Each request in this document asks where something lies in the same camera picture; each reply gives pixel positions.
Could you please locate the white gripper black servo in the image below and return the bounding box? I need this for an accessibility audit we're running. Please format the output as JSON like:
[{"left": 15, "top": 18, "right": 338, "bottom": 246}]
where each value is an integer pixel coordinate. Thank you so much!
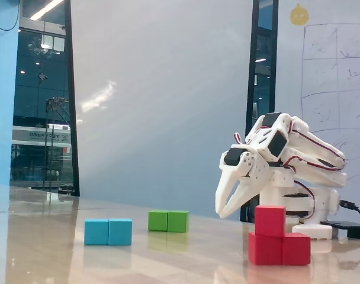
[{"left": 215, "top": 144, "right": 272, "bottom": 219}]

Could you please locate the small red cube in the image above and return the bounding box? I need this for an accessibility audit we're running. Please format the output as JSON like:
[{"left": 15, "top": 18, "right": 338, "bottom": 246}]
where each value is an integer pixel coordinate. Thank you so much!
[{"left": 255, "top": 205, "right": 287, "bottom": 238}]

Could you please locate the long green block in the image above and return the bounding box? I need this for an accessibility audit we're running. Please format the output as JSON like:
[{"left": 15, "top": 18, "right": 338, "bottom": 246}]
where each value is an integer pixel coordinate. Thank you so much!
[{"left": 147, "top": 209, "right": 190, "bottom": 233}]

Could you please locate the long red block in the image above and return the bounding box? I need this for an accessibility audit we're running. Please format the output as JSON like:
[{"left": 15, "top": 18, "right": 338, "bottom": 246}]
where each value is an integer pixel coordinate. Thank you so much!
[{"left": 247, "top": 232, "right": 311, "bottom": 266}]

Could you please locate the long blue block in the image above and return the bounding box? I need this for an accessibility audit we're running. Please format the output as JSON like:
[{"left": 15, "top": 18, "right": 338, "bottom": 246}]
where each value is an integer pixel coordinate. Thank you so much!
[{"left": 84, "top": 218, "right": 133, "bottom": 246}]

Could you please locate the flat black box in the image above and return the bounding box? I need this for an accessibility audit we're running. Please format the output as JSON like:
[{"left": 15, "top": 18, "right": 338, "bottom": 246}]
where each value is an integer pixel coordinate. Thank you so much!
[{"left": 320, "top": 220, "right": 360, "bottom": 239}]

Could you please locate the whiteboard with pen drawings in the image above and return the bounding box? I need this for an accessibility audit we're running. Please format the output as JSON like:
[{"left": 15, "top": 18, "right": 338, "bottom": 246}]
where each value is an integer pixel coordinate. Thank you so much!
[{"left": 274, "top": 0, "right": 360, "bottom": 220}]

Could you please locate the yellow round sticker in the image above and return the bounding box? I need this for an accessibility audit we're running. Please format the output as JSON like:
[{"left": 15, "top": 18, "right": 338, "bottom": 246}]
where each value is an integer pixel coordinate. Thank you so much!
[{"left": 290, "top": 2, "right": 310, "bottom": 26}]

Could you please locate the black double window frame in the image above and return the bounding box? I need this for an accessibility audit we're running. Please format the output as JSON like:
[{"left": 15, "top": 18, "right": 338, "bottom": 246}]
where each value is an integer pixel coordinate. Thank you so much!
[{"left": 240, "top": 0, "right": 279, "bottom": 222}]

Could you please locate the black plug cable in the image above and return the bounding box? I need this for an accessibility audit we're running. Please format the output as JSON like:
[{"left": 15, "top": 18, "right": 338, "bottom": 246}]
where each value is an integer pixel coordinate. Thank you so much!
[{"left": 339, "top": 199, "right": 360, "bottom": 225}]

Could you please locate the slim black frame post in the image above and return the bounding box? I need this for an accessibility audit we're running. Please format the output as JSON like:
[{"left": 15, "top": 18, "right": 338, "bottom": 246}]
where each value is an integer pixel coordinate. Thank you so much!
[{"left": 63, "top": 0, "right": 81, "bottom": 198}]

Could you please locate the thin black hanging wire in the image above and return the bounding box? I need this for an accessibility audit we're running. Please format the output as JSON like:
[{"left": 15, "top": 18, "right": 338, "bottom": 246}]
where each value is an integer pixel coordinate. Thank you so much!
[{"left": 0, "top": 0, "right": 23, "bottom": 31}]

